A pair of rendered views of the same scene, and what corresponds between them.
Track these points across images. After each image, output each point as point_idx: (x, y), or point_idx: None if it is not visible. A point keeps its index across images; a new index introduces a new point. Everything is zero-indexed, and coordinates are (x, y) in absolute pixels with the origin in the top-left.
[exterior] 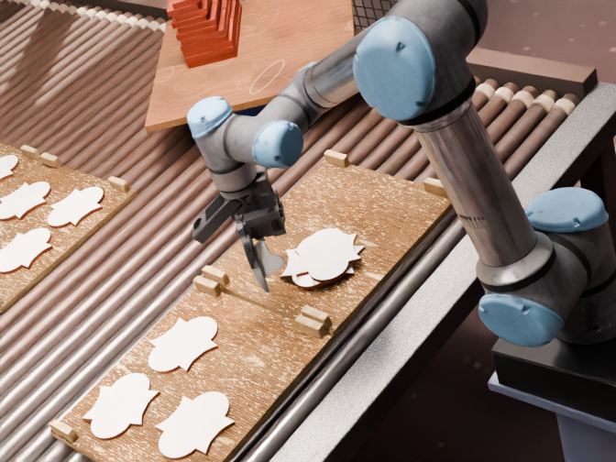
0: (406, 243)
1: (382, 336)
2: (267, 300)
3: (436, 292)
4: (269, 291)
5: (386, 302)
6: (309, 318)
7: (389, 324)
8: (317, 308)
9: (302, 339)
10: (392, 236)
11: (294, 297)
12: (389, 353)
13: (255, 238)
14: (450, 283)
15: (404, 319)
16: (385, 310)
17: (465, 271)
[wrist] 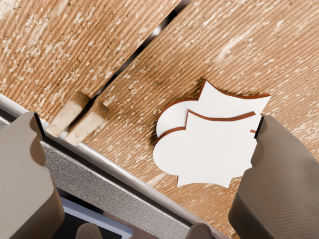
0: (191, 206)
1: (71, 164)
2: (170, 42)
3: (122, 205)
4: (192, 50)
5: (118, 175)
6: (84, 115)
7: (88, 171)
8: (119, 119)
9: (56, 93)
10: (211, 199)
11: (156, 91)
12: (45, 166)
13: (264, 118)
14: (130, 213)
15: (93, 182)
16: (108, 172)
17: (140, 221)
